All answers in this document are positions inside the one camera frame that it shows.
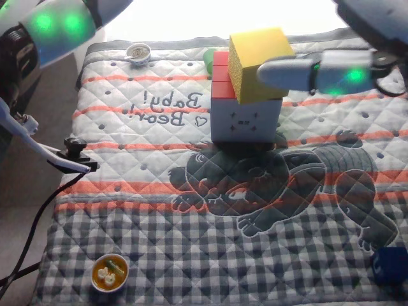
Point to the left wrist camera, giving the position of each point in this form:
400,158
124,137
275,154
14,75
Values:
75,145

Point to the small green cylinder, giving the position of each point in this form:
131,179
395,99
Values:
208,62

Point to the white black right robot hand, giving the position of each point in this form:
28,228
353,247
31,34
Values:
347,73

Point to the blue cube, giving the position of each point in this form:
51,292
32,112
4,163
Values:
390,266

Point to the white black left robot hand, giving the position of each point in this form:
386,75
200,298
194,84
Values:
60,35

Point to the small toy soup bowl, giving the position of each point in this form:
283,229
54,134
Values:
109,274

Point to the grey quilt with printed bear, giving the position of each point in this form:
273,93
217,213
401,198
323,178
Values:
204,242

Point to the Rubik's cube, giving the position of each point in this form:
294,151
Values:
245,121

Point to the small white bowl with spoon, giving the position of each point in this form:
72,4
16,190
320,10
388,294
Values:
137,55

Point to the yellow block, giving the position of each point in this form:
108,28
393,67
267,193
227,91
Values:
255,48

